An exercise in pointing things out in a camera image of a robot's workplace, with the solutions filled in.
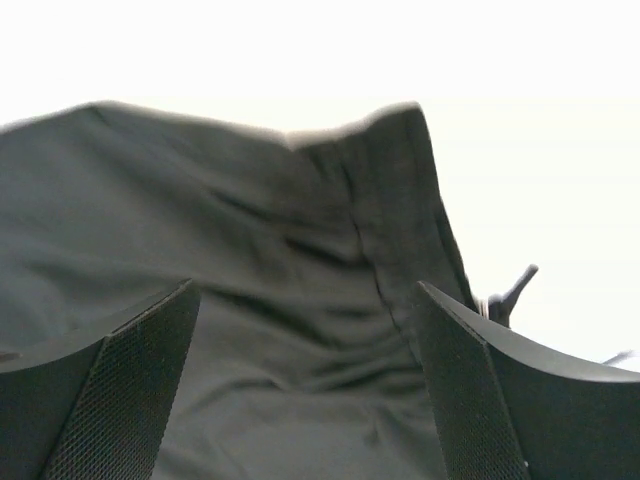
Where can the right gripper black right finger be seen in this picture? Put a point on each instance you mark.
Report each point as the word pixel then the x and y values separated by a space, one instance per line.
pixel 506 407

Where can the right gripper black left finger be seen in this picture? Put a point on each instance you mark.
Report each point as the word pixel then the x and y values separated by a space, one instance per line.
pixel 94 403

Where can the black trousers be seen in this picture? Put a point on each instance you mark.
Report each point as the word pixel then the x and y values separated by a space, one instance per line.
pixel 304 361

